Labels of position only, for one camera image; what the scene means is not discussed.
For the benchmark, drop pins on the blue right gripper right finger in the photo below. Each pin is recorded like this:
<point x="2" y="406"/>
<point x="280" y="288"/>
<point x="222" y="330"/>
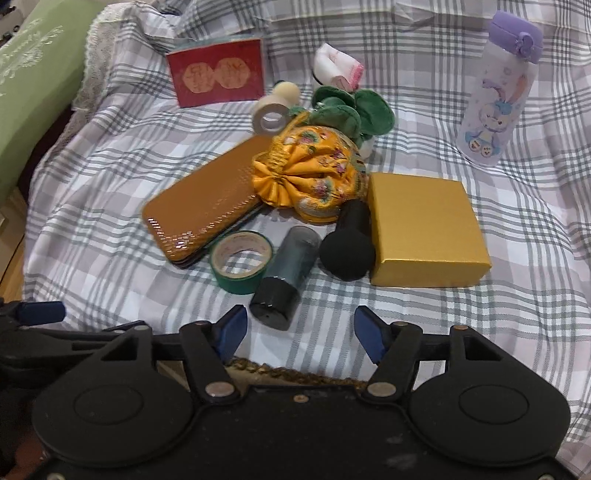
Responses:
<point x="374" y="334"/>

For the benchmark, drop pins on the red and teal box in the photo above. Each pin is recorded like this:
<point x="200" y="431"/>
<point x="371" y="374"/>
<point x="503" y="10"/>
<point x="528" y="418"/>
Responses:
<point x="222" y="70"/>

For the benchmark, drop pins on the woven basket with fabric liner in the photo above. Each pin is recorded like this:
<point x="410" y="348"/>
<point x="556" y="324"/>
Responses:
<point x="245" y="373"/>

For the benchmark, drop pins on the purple lid cartoon bottle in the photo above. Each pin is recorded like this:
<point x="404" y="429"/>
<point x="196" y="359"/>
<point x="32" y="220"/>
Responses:
<point x="507" y="70"/>

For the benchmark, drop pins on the yellow cardboard box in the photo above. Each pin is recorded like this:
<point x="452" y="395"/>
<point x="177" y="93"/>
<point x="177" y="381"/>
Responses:
<point x="425" y="232"/>

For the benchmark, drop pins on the yellow floral drawstring pouch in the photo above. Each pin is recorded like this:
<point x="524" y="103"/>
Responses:
<point x="311" y="169"/>

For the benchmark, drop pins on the white lace cloth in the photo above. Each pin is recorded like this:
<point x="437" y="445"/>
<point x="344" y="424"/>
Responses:
<point x="99" y="60"/>

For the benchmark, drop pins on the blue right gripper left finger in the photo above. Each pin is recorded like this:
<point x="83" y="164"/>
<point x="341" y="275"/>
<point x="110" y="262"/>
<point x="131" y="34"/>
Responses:
<point x="229" y="332"/>

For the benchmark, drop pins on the dark cylinder bottle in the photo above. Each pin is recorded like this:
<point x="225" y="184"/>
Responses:
<point x="277" y="296"/>

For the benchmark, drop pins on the grey plaid cloth cover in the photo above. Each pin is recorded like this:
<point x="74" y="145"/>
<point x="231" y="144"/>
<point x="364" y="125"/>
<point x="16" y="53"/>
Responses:
<point x="87" y="245"/>

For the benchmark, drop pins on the cream sponge with teal handle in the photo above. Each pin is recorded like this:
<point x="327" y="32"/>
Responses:
<point x="288" y="91"/>

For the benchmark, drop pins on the beige tape roll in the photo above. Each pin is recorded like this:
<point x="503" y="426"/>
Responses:
<point x="270" y="115"/>

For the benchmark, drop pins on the green tape roll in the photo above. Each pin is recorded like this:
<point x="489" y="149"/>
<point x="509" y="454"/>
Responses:
<point x="239" y="260"/>

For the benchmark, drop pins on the green embroidered pillow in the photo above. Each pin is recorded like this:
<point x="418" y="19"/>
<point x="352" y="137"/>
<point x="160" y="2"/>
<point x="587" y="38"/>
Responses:
<point x="41" y="71"/>

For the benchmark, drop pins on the green plush toy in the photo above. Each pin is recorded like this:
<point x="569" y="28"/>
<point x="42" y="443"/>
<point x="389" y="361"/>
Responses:
<point x="360" y="115"/>

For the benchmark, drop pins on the black round makeup sponge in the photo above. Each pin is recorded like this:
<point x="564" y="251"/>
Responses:
<point x="348" y="252"/>

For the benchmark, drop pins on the brown leather wallet case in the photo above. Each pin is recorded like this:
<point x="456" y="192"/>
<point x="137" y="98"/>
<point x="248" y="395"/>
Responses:
<point x="189" y="215"/>

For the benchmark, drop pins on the white pink folded cloth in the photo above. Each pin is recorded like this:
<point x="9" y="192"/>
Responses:
<point x="336" y="68"/>

